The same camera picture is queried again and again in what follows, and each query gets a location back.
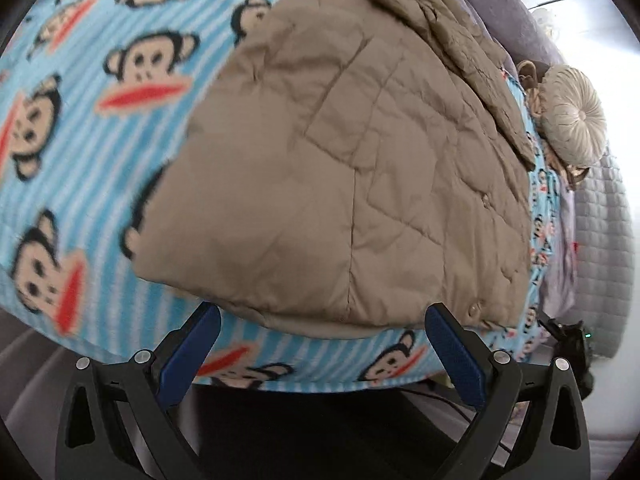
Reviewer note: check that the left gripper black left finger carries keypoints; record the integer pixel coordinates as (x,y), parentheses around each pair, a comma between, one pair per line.
(182,352)

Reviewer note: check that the tan puffer jacket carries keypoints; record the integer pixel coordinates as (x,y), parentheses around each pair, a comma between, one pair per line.
(353,162)

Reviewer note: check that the purple fleece blanket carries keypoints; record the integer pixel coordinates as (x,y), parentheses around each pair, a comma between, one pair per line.
(515,28)

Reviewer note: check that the blue monkey print blanket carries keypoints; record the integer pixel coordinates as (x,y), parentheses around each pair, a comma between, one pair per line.
(96,98)

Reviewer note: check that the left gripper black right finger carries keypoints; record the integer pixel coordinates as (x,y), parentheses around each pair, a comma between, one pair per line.
(463,354)

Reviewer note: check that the round beige pleated cushion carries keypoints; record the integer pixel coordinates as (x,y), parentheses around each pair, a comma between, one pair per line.
(572,117)

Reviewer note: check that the grey quilted bed cover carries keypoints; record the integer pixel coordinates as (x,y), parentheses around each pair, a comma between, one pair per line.
(591,272)

